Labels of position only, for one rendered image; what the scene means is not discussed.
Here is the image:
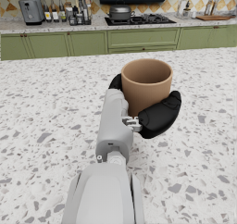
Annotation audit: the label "tan paper cup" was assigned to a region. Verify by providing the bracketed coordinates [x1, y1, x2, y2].
[120, 58, 174, 118]

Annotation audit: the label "green kitchen cabinets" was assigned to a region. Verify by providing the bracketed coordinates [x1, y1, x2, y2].
[0, 24, 237, 61]

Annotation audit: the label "black gas stove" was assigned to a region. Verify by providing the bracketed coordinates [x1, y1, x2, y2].
[104, 14, 177, 27]

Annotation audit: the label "dark cooking pot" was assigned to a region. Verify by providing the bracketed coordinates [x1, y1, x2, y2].
[106, 4, 136, 21]

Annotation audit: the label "black condiment rack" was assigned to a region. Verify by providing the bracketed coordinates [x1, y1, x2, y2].
[68, 0, 93, 26]

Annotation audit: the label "dark glass bottle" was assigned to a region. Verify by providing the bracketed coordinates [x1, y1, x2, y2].
[42, 0, 52, 23]
[49, 0, 60, 23]
[57, 0, 68, 22]

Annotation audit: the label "clear glass jar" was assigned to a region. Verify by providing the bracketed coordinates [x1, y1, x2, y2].
[181, 0, 193, 19]

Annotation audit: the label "silver toaster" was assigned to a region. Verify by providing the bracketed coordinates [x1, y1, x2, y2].
[18, 0, 46, 26]

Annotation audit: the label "wooden cutting board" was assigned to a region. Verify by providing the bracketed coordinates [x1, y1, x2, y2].
[195, 15, 236, 21]

